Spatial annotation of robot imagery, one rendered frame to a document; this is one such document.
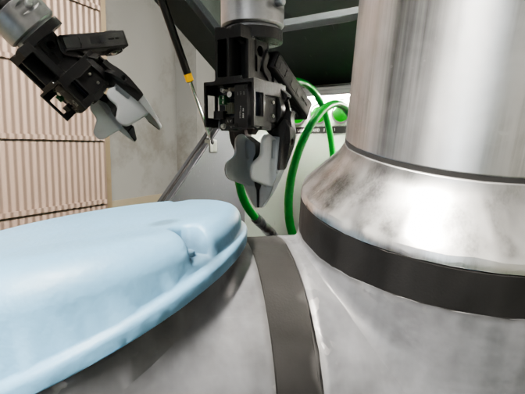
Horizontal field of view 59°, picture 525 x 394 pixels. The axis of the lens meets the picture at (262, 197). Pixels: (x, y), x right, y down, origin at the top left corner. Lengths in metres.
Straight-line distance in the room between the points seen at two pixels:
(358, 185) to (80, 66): 0.61
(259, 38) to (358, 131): 0.41
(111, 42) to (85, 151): 2.65
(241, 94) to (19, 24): 0.33
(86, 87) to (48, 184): 2.49
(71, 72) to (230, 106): 0.26
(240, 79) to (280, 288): 0.39
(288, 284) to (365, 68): 0.07
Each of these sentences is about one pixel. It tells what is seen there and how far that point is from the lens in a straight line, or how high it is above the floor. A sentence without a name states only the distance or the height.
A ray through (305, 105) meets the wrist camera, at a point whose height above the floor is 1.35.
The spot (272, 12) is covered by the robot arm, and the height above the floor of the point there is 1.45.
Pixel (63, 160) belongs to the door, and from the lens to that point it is 3.28.
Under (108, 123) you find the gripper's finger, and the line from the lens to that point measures 0.80.
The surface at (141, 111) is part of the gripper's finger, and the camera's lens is 0.74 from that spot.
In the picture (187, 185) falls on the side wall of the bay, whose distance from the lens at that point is 1.12.
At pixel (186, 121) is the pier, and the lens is 4.31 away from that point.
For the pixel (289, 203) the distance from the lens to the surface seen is 0.72.
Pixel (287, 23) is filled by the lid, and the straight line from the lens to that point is 1.10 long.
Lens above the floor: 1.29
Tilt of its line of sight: 6 degrees down
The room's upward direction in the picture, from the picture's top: straight up
